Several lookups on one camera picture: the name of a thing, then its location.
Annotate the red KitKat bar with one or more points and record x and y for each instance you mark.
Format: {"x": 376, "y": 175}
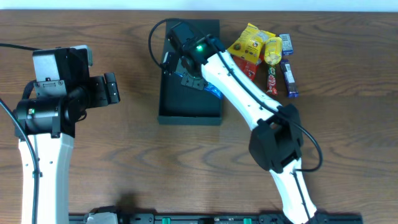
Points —
{"x": 271, "y": 80}

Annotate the yellow round candy pack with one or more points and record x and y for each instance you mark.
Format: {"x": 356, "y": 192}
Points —
{"x": 273, "y": 51}

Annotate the yellow snack bag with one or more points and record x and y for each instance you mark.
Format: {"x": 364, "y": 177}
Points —
{"x": 250, "y": 43}

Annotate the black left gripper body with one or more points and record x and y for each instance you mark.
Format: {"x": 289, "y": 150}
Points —
{"x": 111, "y": 88}

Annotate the dark green open box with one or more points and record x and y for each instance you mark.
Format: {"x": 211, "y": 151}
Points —
{"x": 181, "y": 105}

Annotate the red snack bag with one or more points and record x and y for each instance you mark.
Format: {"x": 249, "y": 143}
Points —
{"x": 248, "y": 68}

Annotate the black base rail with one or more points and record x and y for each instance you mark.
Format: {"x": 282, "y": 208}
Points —
{"x": 112, "y": 214}

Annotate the blue Oreo cookie pack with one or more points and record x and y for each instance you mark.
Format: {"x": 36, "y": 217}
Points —
{"x": 214, "y": 91}

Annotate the small blue grey packet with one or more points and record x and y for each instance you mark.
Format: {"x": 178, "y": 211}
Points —
{"x": 287, "y": 47}

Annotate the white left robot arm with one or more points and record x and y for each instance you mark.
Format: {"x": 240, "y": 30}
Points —
{"x": 50, "y": 107}

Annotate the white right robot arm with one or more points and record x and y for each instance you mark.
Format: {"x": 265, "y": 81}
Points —
{"x": 276, "y": 131}

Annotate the dark blue chocolate bar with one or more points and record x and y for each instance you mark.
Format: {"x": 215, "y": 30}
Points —
{"x": 292, "y": 91}

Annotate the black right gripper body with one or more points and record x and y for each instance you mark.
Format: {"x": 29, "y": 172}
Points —
{"x": 191, "y": 79}

